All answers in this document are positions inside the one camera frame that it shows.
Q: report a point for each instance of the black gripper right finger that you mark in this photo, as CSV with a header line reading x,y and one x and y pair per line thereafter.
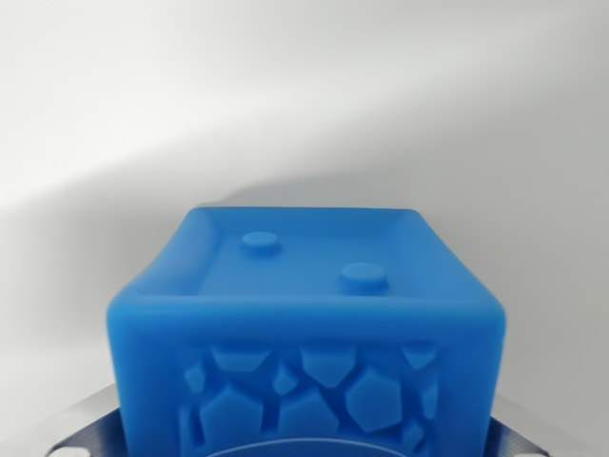
x,y
518,435

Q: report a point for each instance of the blue textured rubber cube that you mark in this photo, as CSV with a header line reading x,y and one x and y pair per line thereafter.
x,y
304,314

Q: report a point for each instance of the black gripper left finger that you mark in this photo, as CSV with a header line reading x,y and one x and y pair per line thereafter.
x,y
90,428

